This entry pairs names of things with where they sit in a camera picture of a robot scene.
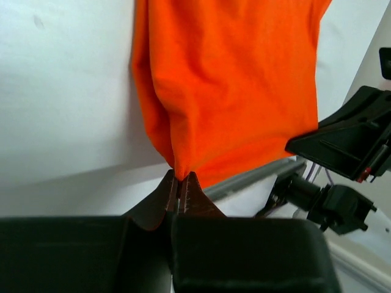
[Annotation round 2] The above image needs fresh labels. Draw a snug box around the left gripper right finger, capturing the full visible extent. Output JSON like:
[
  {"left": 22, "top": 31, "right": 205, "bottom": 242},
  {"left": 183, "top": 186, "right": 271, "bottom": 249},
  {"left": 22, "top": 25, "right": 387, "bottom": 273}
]
[{"left": 171, "top": 173, "right": 341, "bottom": 292}]

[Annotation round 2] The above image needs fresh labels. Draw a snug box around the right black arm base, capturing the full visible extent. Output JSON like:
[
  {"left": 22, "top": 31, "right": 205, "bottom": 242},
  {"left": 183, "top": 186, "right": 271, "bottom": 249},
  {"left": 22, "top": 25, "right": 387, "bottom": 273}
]
[{"left": 255, "top": 172, "right": 377, "bottom": 235}]

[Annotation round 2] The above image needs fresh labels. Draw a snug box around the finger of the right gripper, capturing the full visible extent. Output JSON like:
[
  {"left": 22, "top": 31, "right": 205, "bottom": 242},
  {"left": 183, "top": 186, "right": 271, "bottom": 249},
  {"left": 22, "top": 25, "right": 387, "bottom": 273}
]
[{"left": 285, "top": 86, "right": 390, "bottom": 183}]

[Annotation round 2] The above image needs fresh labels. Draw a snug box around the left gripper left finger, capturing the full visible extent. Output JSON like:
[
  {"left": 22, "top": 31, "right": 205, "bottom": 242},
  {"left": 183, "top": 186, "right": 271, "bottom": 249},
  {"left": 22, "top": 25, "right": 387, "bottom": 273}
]
[{"left": 1, "top": 171, "right": 177, "bottom": 292}]

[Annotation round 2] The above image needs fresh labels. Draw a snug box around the aluminium table rail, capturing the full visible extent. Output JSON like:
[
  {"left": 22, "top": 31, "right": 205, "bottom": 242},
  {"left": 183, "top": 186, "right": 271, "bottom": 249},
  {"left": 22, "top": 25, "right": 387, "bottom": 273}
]
[{"left": 203, "top": 158, "right": 307, "bottom": 201}]

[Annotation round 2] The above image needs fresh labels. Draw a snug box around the orange t shirt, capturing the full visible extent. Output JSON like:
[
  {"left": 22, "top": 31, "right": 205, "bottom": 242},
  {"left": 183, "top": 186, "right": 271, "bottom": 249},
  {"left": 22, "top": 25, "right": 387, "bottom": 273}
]
[{"left": 131, "top": 1, "right": 330, "bottom": 187}]

